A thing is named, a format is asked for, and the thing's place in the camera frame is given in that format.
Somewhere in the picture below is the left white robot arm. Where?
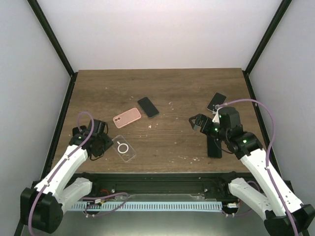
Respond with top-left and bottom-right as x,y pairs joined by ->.
20,119 -> 113,234

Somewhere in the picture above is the teal-edged black phone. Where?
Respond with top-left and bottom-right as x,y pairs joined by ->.
137,97 -> 159,118

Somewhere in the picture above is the purple cable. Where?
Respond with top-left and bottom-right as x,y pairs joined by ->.
27,111 -> 96,236
218,98 -> 300,236

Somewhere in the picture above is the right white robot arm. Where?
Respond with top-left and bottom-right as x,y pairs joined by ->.
189,107 -> 315,236

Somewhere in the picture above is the light blue slotted cable duct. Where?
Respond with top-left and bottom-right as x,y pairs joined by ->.
70,202 -> 222,212

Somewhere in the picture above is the silver-edged black phone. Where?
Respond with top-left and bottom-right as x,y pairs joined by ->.
207,92 -> 226,114

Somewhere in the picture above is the black aluminium frame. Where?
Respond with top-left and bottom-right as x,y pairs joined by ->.
13,0 -> 315,236

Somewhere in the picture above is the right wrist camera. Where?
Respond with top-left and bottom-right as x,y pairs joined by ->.
212,104 -> 223,123

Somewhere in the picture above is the pink phone case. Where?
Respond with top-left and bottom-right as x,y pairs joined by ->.
113,107 -> 141,128

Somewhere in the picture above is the clear phone case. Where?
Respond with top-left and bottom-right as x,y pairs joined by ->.
112,135 -> 136,162

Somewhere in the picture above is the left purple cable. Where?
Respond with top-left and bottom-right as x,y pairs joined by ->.
27,111 -> 96,236

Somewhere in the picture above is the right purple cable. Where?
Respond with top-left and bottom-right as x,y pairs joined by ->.
218,98 -> 300,236

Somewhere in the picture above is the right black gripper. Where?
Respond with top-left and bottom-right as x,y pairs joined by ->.
189,114 -> 229,142

